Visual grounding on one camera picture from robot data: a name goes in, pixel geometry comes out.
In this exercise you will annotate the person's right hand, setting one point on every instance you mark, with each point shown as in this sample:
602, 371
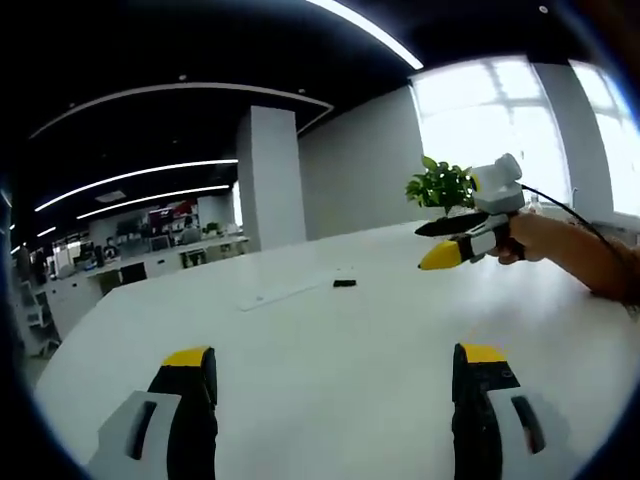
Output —
527, 240

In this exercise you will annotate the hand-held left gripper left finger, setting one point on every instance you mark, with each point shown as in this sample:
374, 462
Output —
192, 425

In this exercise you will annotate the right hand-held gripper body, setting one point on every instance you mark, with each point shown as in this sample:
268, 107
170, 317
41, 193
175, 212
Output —
500, 187

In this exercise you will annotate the long ceiling light strip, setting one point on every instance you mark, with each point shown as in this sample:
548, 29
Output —
140, 172
155, 196

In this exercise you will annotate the straight bright ceiling light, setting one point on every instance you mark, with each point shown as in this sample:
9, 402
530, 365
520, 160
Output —
375, 32

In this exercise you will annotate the white office chair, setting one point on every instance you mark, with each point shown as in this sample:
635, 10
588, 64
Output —
40, 315

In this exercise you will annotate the white office desk row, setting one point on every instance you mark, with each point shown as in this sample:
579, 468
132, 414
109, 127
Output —
160, 262

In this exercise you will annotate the green potted plant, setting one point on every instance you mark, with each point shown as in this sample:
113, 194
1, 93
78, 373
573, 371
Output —
440, 187

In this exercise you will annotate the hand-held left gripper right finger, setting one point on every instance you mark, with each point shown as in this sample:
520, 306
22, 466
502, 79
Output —
475, 425

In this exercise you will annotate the black plastic buckle socket part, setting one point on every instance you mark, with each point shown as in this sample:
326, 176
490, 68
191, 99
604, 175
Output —
340, 284

